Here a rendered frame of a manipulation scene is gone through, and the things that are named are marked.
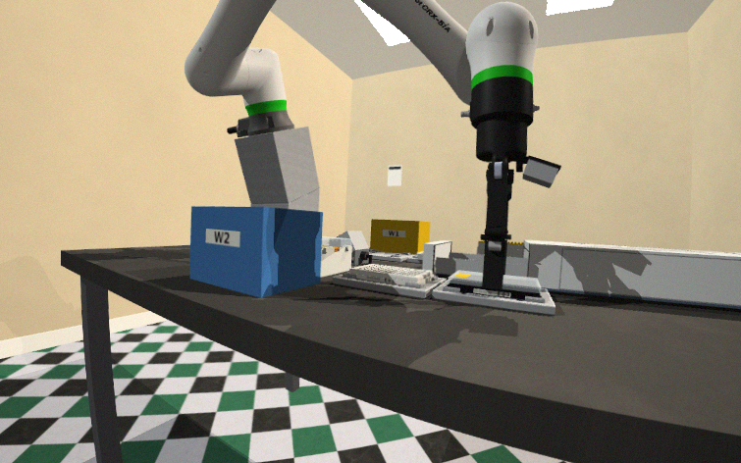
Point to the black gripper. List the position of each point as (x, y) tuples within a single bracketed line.
[(498, 141)]

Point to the yellow bin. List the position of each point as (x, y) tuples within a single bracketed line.
[(399, 236)]

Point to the blue box labelled w2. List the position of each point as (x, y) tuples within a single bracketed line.
[(260, 251)]

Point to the yellow plate with grid of dark holes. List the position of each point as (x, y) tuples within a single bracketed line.
[(514, 249)]

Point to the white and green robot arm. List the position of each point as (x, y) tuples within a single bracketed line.
[(500, 47)]

